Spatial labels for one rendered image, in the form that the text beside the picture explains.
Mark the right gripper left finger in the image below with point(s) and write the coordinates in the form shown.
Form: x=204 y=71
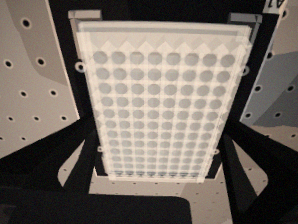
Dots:
x=36 y=166

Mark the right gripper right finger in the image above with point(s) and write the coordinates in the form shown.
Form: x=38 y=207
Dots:
x=278 y=202

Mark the grey flat base plate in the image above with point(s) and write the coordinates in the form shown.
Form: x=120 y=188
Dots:
x=35 y=102

